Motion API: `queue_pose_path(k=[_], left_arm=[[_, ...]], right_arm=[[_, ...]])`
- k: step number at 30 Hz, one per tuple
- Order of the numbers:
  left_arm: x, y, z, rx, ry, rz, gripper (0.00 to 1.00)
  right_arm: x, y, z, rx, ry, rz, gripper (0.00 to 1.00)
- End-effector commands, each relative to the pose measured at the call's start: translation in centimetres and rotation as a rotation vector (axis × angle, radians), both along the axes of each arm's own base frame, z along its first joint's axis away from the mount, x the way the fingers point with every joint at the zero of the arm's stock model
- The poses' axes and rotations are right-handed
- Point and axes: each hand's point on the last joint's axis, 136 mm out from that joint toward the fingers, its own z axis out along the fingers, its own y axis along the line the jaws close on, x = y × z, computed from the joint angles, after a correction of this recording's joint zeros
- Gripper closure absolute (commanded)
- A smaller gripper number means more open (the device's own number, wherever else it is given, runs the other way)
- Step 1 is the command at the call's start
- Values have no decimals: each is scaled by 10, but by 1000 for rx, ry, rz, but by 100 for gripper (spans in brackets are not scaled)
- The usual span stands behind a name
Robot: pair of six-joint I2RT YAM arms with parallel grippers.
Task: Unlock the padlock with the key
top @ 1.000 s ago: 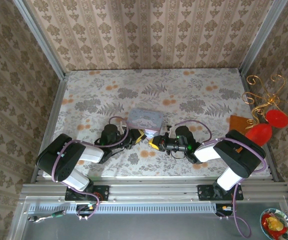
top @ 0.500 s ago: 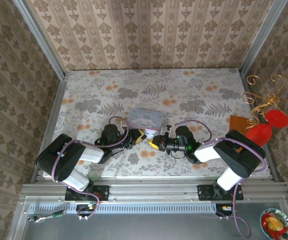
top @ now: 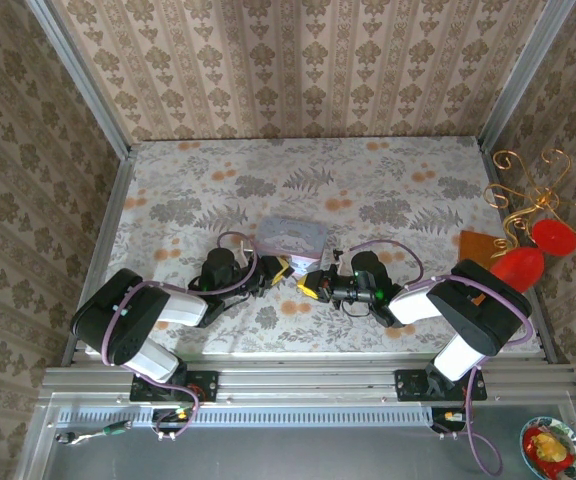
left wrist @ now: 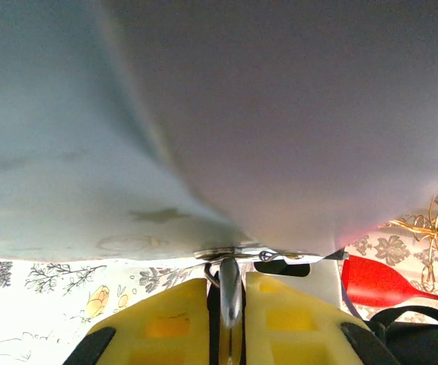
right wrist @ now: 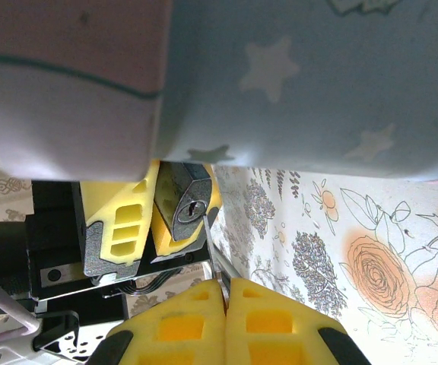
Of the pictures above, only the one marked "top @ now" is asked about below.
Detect pastel cartoon tin box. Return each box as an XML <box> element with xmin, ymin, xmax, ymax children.
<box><xmin>254</xmin><ymin>215</ymin><xmax>330</xmax><ymax>275</ymax></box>

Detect red pepper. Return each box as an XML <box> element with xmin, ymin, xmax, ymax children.
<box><xmin>524</xmin><ymin>426</ymin><xmax>576</xmax><ymax>477</ymax></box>

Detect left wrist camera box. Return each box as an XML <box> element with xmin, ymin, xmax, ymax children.
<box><xmin>237</xmin><ymin>237</ymin><xmax>260</xmax><ymax>262</ymax></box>

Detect aluminium frame post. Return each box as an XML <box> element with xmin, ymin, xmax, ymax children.
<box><xmin>476</xmin><ymin>0</ymin><xmax>572</xmax><ymax>151</ymax></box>
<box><xmin>24</xmin><ymin>0</ymin><xmax>135</xmax><ymax>157</ymax></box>

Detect orange brown board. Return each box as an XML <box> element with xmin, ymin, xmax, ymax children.
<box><xmin>456</xmin><ymin>228</ymin><xmax>500</xmax><ymax>265</ymax></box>

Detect copper wire ornament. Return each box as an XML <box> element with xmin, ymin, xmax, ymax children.
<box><xmin>482</xmin><ymin>147</ymin><xmax>576</xmax><ymax>262</ymax></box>

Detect green connector plug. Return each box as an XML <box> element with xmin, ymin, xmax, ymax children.
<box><xmin>101</xmin><ymin>420</ymin><xmax>134</xmax><ymax>437</ymax></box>

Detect red disc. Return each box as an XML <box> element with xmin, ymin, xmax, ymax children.
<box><xmin>531</xmin><ymin>217</ymin><xmax>576</xmax><ymax>259</ymax></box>

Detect yellow food piece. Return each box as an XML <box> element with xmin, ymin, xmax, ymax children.
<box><xmin>529</xmin><ymin>431</ymin><xmax>568</xmax><ymax>462</ymax></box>

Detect white slotted cable duct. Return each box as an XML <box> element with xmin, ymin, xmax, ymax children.
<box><xmin>56</xmin><ymin>405</ymin><xmax>433</xmax><ymax>430</ymax></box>

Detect black plug with cable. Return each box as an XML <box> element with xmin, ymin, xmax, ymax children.
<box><xmin>55</xmin><ymin>431</ymin><xmax>105</xmax><ymax>447</ymax></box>

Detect patterned plate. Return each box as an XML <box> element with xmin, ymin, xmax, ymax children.
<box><xmin>518</xmin><ymin>415</ymin><xmax>576</xmax><ymax>480</ymax></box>

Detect grey metal shelf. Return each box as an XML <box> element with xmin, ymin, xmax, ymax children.
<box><xmin>16</xmin><ymin>404</ymin><xmax>576</xmax><ymax>480</ymax></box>

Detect floral tablecloth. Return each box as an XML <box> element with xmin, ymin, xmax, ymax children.
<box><xmin>110</xmin><ymin>137</ymin><xmax>543</xmax><ymax>357</ymax></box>

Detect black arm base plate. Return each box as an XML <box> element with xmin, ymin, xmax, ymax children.
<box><xmin>129</xmin><ymin>369</ymin><xmax>220</xmax><ymax>404</ymax></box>
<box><xmin>394</xmin><ymin>368</ymin><xmax>488</xmax><ymax>404</ymax></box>

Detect red cone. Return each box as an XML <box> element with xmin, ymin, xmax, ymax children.
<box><xmin>489</xmin><ymin>247</ymin><xmax>545</xmax><ymax>296</ymax></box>

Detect aluminium base rail beam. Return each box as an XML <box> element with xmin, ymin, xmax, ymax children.
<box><xmin>36</xmin><ymin>363</ymin><xmax>576</xmax><ymax>407</ymax></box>

